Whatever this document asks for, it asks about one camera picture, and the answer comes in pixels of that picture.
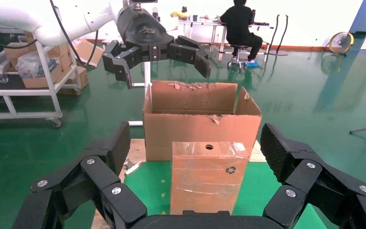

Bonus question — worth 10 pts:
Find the yellow floor fan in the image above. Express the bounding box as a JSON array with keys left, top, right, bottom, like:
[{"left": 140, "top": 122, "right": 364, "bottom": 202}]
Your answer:
[{"left": 328, "top": 31, "right": 356, "bottom": 57}]

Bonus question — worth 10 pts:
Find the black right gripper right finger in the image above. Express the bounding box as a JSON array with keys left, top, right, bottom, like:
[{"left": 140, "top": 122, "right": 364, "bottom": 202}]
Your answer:
[{"left": 260, "top": 123, "right": 366, "bottom": 229}]

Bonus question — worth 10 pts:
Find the cardboard sheet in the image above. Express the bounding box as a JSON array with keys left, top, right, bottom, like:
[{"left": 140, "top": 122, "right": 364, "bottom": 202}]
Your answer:
[
  {"left": 170, "top": 141, "right": 251, "bottom": 216},
  {"left": 72, "top": 39, "right": 105, "bottom": 68}
]

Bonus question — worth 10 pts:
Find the cardboard box with white label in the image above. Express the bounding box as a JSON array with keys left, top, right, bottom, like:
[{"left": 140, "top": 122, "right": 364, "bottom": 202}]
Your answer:
[{"left": 22, "top": 63, "right": 64, "bottom": 89}]

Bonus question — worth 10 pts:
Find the low brown cardboard box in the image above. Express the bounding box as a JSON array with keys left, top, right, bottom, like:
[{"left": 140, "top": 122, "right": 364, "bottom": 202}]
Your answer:
[{"left": 57, "top": 66, "right": 89, "bottom": 96}]

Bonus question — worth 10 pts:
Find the clear plastic bag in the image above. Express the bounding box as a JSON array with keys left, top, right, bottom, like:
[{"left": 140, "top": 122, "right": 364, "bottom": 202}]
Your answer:
[{"left": 15, "top": 51, "right": 51, "bottom": 79}]

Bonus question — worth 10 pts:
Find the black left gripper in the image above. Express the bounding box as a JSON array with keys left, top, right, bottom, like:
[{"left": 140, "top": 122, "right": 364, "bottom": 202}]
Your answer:
[{"left": 102, "top": 6, "right": 212, "bottom": 90}]

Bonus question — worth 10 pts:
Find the white office desk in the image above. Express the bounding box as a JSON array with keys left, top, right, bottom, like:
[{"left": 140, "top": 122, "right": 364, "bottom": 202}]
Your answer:
[{"left": 178, "top": 17, "right": 275, "bottom": 62}]

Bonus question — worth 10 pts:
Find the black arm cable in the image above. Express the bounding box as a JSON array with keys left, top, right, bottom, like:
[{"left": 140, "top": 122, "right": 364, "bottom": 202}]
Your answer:
[{"left": 48, "top": 0, "right": 100, "bottom": 69}]

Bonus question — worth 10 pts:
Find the silver metal clip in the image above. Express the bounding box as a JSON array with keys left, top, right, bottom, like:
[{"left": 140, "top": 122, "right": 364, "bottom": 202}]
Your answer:
[{"left": 124, "top": 160, "right": 144, "bottom": 177}]

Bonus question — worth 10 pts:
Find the black swivel stool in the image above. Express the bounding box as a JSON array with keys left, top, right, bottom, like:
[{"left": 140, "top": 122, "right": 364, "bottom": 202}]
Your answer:
[{"left": 226, "top": 44, "right": 250, "bottom": 72}]

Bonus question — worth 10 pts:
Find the wide brown cardboard box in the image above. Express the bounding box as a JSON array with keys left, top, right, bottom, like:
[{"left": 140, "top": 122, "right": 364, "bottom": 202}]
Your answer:
[{"left": 4, "top": 42, "right": 71, "bottom": 72}]

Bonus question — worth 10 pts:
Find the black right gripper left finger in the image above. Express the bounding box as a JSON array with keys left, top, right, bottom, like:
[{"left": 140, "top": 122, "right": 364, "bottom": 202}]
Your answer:
[{"left": 12, "top": 121, "right": 148, "bottom": 229}]

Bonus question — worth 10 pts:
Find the yellow object on desk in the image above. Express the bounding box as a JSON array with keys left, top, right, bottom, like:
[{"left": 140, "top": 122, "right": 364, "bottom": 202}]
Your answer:
[{"left": 170, "top": 6, "right": 189, "bottom": 20}]

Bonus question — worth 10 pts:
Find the white wheeled cart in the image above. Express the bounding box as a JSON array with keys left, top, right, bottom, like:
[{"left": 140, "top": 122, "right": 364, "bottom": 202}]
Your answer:
[{"left": 0, "top": 23, "right": 82, "bottom": 129}]

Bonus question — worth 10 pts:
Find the person in black clothes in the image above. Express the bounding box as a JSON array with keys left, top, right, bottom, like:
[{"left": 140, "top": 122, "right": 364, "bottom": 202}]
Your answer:
[{"left": 218, "top": 0, "right": 264, "bottom": 64}]

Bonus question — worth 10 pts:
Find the large open cardboard carton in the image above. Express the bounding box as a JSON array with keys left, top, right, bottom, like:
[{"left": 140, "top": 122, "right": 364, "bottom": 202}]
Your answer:
[{"left": 142, "top": 80, "right": 263, "bottom": 162}]

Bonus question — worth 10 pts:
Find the white metal pipe frame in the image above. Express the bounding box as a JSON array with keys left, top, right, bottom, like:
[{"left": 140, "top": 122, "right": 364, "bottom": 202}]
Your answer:
[{"left": 128, "top": 62, "right": 153, "bottom": 127}]

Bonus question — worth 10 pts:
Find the black floor stand round base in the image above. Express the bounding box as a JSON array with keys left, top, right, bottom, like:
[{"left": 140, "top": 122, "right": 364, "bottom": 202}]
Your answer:
[{"left": 266, "top": 14, "right": 290, "bottom": 58}]

